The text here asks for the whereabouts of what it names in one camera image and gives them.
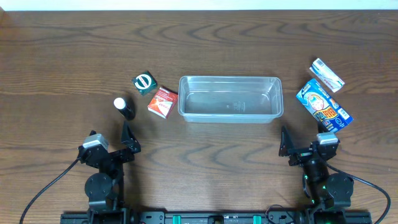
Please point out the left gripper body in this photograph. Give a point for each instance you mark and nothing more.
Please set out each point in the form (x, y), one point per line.
(119, 158)

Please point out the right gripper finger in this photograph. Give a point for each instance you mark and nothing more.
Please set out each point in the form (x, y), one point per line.
(321, 127)
(286, 144)

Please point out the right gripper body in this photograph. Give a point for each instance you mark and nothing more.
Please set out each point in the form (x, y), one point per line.
(301, 156)

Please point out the blue cartoon medicine box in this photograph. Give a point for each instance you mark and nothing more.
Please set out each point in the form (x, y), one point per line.
(331, 115)

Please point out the red Panadol box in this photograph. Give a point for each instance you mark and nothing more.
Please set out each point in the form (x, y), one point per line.
(163, 102)

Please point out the green Zam-Buk box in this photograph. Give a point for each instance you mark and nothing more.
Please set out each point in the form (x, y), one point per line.
(144, 82)

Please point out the white Panadol box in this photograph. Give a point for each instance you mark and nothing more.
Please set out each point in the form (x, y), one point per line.
(326, 75)

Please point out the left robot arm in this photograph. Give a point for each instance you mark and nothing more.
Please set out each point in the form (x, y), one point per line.
(105, 189)

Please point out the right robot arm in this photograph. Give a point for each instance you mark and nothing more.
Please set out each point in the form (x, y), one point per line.
(328, 192)

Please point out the clear plastic container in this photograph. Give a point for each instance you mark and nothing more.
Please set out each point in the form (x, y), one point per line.
(229, 99)

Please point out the dark bottle white cap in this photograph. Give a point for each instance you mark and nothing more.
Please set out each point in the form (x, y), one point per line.
(122, 106)

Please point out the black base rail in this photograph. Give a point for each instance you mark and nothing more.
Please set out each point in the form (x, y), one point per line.
(272, 216)

